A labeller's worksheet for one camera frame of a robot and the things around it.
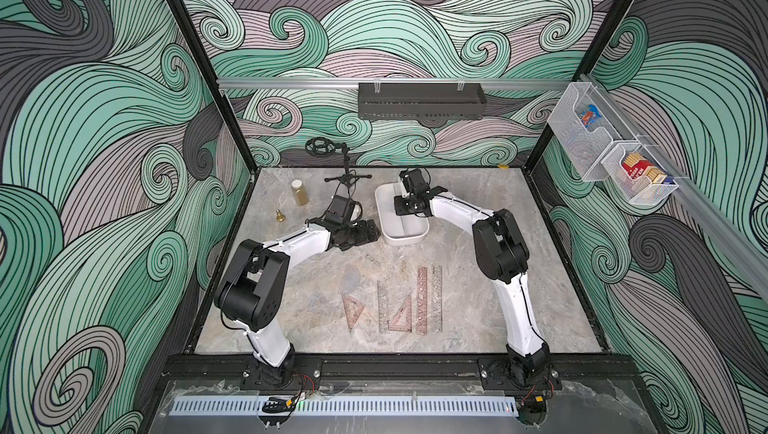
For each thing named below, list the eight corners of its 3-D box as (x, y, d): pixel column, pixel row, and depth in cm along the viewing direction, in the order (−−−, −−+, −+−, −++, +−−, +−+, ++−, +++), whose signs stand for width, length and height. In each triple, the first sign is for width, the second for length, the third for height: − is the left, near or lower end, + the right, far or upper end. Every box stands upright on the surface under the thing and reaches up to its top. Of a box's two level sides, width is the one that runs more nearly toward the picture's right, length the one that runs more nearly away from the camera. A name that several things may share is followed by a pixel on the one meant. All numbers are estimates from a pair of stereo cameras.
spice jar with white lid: (299, 207, 110) (294, 191, 103) (295, 198, 113) (289, 181, 106) (309, 204, 111) (304, 187, 104) (305, 194, 114) (300, 177, 107)
